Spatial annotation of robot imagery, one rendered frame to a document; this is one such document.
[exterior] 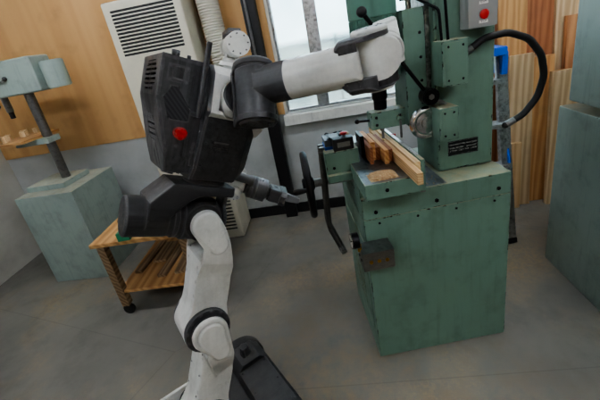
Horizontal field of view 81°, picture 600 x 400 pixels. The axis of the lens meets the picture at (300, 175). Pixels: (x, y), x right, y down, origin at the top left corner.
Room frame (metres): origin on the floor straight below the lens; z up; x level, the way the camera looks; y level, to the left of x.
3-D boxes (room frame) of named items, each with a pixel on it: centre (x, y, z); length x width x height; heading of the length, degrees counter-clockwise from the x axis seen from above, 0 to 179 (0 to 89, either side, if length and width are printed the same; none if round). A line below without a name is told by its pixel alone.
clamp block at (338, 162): (1.37, -0.18, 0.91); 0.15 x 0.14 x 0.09; 1
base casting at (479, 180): (1.39, -0.49, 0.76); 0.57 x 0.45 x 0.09; 91
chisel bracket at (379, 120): (1.39, -0.39, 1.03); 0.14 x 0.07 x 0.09; 91
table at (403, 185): (1.37, -0.26, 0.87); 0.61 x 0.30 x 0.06; 1
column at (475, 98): (1.40, -0.66, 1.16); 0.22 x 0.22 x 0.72; 1
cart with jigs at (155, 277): (2.07, 0.92, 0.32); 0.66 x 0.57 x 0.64; 174
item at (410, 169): (1.28, -0.37, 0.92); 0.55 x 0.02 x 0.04; 1
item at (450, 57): (1.24, -0.58, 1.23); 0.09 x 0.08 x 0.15; 91
